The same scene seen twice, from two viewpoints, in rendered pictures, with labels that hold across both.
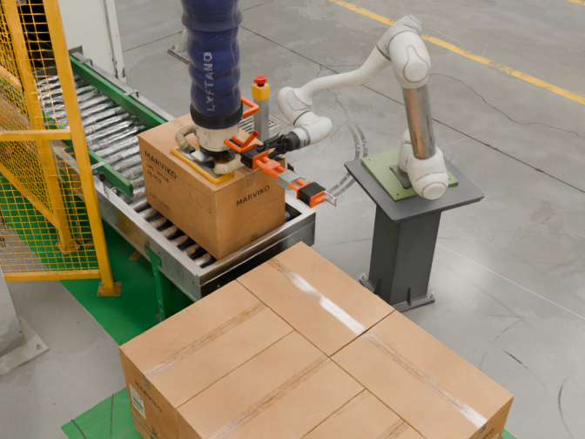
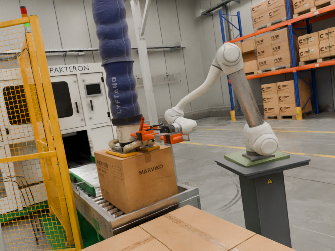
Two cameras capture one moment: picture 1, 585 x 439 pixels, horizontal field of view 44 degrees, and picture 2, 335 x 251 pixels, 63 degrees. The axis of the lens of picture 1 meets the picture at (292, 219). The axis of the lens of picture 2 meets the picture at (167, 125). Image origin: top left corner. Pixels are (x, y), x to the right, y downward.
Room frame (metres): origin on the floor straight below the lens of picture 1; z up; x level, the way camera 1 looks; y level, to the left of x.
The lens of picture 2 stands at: (0.76, -0.34, 1.31)
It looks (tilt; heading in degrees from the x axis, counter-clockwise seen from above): 6 degrees down; 11
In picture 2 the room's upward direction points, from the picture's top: 9 degrees counter-clockwise
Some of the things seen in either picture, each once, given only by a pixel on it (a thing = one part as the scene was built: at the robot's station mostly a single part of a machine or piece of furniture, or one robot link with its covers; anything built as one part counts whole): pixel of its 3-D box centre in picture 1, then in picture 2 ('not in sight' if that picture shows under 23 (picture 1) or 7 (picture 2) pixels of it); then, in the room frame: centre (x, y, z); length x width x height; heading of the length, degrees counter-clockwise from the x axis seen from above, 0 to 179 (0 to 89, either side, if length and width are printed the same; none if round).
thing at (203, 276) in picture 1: (258, 245); (158, 205); (2.51, 0.15, 0.58); 0.70 x 0.03 x 0.06; 133
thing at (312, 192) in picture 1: (310, 194); (172, 138); (2.23, -0.07, 1.08); 0.08 x 0.07 x 0.05; 42
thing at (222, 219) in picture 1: (211, 180); (133, 173); (2.78, 0.39, 0.75); 0.60 x 0.40 x 0.40; 43
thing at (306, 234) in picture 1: (259, 262); (160, 220); (2.50, 0.15, 0.47); 0.70 x 0.03 x 0.15; 133
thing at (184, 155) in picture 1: (201, 159); (119, 150); (2.61, 0.40, 0.98); 0.34 x 0.10 x 0.05; 42
